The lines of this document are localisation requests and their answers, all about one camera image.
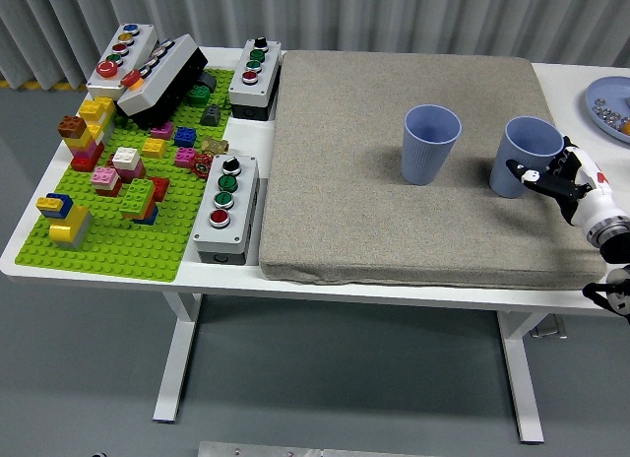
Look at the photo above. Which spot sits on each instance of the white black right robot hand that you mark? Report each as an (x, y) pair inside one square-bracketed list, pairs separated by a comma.
[(593, 201)]

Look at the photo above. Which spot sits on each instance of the blue ribbed plastic cup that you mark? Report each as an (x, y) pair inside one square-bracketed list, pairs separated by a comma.
[(423, 156), (526, 139)]

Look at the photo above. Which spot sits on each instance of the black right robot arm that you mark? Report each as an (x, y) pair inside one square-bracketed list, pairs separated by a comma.
[(608, 230)]

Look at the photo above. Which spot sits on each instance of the white table leg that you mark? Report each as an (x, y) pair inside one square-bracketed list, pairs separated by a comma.
[(172, 368), (522, 378)]

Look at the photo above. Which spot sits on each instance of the blue plate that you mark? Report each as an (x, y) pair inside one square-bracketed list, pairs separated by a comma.
[(601, 88)]

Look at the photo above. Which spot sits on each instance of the grey metal plate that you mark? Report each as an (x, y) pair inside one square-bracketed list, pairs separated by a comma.
[(256, 449)]

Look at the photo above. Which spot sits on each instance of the green brick baseplate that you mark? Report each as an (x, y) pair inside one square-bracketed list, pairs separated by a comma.
[(123, 250)]

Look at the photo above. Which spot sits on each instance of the grey-brown fabric mat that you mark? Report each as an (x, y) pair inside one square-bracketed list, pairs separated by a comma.
[(369, 206)]

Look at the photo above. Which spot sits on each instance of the blue yellow grey brick stack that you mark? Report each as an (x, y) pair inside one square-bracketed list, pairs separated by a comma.
[(69, 225)]

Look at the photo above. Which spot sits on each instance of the green orange blue brick stack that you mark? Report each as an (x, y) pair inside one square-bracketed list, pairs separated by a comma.
[(138, 196)]

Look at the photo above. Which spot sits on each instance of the pink white red brick stack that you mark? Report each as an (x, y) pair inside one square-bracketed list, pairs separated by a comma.
[(104, 177)]

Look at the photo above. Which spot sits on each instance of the grey four-button control box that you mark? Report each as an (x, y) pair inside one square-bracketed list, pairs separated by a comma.
[(243, 201), (266, 78)]

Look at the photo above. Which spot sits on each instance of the brown yellow pink red brick tower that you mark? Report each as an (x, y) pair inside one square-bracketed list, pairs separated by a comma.
[(81, 147)]

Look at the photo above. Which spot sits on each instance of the magenta brick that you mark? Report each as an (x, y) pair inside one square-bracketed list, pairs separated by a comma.
[(162, 130), (186, 156)]

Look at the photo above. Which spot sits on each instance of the grey pleated curtain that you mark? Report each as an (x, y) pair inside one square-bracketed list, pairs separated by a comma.
[(344, 14)]

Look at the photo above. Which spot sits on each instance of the brass valve red handwheel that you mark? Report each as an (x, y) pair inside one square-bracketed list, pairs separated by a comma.
[(214, 146)]

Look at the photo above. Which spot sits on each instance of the yellow white brick tower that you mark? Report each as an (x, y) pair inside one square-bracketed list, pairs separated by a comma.
[(96, 110)]

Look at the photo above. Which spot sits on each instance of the grey sloped brick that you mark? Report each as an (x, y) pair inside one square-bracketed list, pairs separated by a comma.
[(210, 116)]

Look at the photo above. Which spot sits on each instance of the dark green brick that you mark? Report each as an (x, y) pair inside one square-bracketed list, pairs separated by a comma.
[(199, 95)]

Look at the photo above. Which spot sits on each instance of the yellow black floor tape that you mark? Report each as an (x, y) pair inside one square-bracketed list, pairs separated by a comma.
[(44, 84)]

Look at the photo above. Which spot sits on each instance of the white control box black base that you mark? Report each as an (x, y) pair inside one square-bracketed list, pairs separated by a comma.
[(162, 78)]

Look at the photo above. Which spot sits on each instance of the white five-button control box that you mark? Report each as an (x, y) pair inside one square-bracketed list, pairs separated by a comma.
[(114, 59)]

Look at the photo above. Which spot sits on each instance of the grey metal bracket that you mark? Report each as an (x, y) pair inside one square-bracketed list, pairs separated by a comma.
[(548, 329)]

